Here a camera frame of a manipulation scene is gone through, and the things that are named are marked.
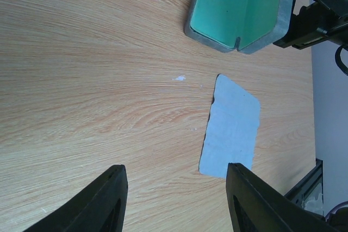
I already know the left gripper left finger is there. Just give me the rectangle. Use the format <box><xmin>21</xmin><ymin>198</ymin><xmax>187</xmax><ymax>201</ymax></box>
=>
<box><xmin>26</xmin><ymin>165</ymin><xmax>128</xmax><ymax>231</ymax></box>

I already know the black aluminium frame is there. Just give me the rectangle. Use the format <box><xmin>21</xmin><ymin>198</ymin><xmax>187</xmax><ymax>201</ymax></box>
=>
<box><xmin>284</xmin><ymin>159</ymin><xmax>324</xmax><ymax>209</ymax></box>

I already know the grey glasses case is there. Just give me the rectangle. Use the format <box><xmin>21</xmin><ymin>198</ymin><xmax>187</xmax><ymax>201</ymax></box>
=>
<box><xmin>184</xmin><ymin>0</ymin><xmax>293</xmax><ymax>54</ymax></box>

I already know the light blue cleaning cloth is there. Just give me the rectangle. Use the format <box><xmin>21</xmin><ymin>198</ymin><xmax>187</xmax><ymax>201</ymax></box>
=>
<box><xmin>198</xmin><ymin>74</ymin><xmax>260</xmax><ymax>179</ymax></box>

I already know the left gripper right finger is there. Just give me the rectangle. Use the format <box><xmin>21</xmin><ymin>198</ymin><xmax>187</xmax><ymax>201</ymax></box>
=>
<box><xmin>226</xmin><ymin>163</ymin><xmax>345</xmax><ymax>231</ymax></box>

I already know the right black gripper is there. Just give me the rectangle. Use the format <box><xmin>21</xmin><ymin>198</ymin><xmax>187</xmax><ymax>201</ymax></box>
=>
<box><xmin>274</xmin><ymin>0</ymin><xmax>347</xmax><ymax>49</ymax></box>

